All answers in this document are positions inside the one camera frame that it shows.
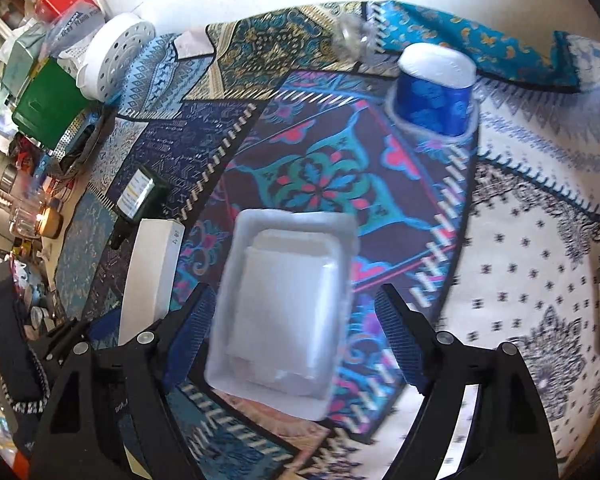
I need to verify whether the white plastic tray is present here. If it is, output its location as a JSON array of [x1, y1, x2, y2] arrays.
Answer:
[[204, 209, 360, 420]]

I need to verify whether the clear glass jar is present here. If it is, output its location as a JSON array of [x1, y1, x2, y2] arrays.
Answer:
[[332, 13, 377, 64]]

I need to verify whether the white rectangular box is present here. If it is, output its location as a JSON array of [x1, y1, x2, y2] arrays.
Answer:
[[118, 219, 185, 346]]

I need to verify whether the patchwork patterned tablecloth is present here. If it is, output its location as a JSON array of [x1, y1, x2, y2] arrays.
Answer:
[[55, 1, 600, 479]]

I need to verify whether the lit candle in jar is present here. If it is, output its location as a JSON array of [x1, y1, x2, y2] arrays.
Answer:
[[35, 207, 64, 240]]

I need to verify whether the dark green supplement bottle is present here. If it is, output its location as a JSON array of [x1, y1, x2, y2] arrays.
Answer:
[[109, 166, 170, 250]]

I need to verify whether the perforated metal steamer basket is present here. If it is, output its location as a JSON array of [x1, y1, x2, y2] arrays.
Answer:
[[48, 107, 112, 180]]

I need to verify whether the green plastic bin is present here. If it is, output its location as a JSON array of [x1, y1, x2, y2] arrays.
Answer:
[[12, 58, 93, 150]]

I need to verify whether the blue cup with white lid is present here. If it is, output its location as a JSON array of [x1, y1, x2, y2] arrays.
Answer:
[[387, 42, 477, 139]]

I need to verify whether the white perforated round container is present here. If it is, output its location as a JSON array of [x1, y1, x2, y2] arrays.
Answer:
[[76, 13, 156, 103]]

